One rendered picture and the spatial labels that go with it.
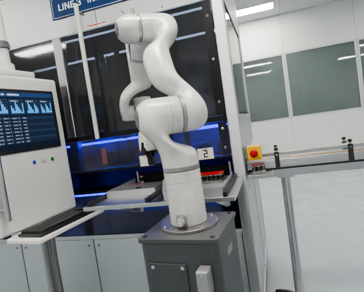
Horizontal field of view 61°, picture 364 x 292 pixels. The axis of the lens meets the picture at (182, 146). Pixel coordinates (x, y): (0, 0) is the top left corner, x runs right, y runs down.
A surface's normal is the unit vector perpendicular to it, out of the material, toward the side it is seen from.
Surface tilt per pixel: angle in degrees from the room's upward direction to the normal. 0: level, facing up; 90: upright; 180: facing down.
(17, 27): 90
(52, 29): 90
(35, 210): 90
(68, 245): 90
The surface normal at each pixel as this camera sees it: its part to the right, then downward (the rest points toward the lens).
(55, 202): 0.92, -0.11
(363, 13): -0.27, 0.11
